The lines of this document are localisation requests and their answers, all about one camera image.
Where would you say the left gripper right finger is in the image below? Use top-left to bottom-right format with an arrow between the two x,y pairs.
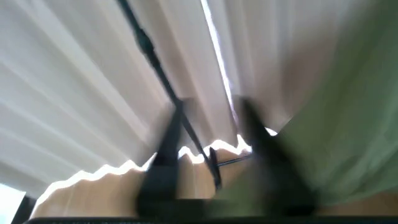
239,96 -> 315,216

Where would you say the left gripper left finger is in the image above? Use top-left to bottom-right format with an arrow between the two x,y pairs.
137,101 -> 185,216

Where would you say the green printed shirt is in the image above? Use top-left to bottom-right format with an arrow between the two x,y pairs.
214,0 -> 398,218

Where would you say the black clothes rack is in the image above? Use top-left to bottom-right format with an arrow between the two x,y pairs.
117,0 -> 253,191

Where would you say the beige curtain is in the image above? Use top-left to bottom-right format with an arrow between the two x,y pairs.
0,0 -> 346,200

